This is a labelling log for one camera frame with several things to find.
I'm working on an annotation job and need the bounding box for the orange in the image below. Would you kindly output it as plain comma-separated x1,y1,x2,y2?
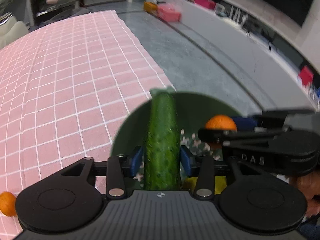
204,115,237,131

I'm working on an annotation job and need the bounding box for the pink storage box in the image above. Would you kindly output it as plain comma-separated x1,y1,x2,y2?
157,3,181,22

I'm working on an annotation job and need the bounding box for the magenta box on console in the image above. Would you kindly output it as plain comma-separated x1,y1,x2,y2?
194,0,216,10

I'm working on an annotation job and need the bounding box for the person's right hand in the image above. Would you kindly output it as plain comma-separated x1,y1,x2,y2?
289,171,319,217

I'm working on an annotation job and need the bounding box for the lone tangerine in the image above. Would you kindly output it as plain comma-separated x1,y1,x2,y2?
0,191,17,217

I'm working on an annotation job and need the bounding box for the person's blue jeans leg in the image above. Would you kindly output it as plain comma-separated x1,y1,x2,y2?
297,216,320,240

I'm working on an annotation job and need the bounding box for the beige sofa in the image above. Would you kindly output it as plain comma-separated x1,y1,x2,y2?
0,16,29,49

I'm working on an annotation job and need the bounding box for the green cucumber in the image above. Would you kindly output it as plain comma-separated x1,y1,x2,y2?
144,92,181,191

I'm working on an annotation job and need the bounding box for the white tv console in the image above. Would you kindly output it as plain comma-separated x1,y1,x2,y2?
148,0,319,110

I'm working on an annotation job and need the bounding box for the pink checked tablecloth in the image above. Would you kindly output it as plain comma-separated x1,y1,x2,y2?
0,10,176,240

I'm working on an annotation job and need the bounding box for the green colander bowl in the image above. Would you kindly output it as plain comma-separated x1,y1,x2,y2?
111,92,241,155

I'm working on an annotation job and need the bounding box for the white router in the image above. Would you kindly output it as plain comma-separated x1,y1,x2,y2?
225,6,249,29

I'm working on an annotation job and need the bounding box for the orange box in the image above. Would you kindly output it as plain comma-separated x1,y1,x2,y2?
143,1,158,15

